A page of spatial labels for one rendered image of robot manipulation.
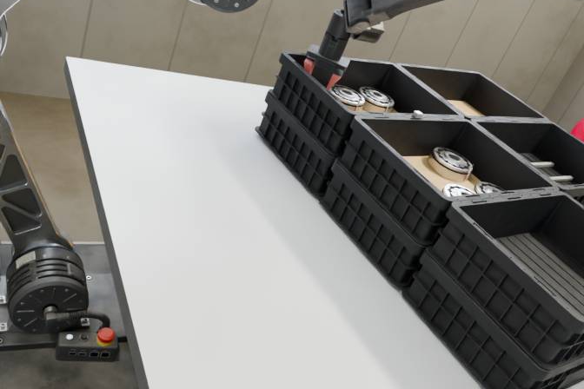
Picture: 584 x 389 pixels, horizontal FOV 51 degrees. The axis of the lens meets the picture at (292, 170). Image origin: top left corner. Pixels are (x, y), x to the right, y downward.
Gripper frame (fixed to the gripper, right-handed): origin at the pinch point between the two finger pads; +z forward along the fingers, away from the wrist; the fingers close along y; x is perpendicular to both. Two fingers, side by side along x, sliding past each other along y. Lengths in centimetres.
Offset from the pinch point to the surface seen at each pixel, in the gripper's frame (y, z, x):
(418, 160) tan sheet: -29.6, 3.8, 6.6
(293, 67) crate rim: 6.4, -5.1, 6.4
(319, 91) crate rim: -1.8, -5.2, 14.1
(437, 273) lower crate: -36, 5, 47
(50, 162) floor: 86, 88, -45
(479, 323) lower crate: -44, 6, 55
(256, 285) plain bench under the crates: -7, 16, 57
